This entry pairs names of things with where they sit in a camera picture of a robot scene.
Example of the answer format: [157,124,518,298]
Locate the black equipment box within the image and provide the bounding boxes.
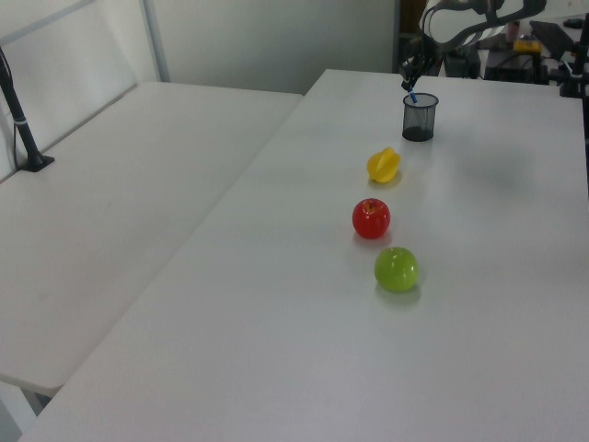
[484,48,551,85]

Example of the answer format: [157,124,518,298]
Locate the black clamp camera stand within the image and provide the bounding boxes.
[558,39,589,99]

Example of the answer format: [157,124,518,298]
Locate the green toy apple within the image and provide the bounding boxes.
[373,246,420,293]

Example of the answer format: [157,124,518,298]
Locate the red toy apple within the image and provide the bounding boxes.
[352,198,392,240]

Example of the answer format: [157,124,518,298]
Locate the yellow toy starfruit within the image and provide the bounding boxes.
[366,146,402,184]

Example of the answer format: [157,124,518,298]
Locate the white partition panel, metal frame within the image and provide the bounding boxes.
[0,0,172,185]

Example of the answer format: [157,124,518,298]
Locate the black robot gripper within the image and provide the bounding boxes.
[398,34,436,91]

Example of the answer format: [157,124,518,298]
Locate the black mesh pen cup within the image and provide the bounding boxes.
[401,92,440,142]

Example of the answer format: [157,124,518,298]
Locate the black pole with square base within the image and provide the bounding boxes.
[0,45,55,173]

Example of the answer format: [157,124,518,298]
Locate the white side table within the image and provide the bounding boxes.
[0,81,305,397]

